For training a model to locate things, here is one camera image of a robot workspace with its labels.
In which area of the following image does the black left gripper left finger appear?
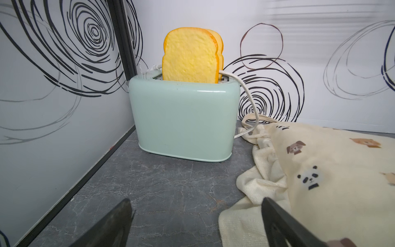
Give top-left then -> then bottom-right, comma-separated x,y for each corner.
71,198 -> 135,247

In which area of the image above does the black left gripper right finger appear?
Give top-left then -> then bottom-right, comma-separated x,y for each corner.
261,197 -> 327,247

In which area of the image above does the cream animal print pillow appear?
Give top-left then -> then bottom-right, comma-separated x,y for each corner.
219,114 -> 395,247

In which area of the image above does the mint green toaster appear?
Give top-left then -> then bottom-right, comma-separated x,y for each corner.
128,71 -> 240,162

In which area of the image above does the front yellow toast slice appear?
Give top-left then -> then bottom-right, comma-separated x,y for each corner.
162,27 -> 222,84

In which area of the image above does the yellow toast slice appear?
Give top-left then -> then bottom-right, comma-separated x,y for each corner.
162,27 -> 222,84
207,29 -> 224,71

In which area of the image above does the rear yellow toast slice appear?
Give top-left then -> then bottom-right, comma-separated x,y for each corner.
207,29 -> 224,71

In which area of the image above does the white toaster power cable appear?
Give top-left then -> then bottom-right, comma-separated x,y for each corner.
139,64 -> 278,139

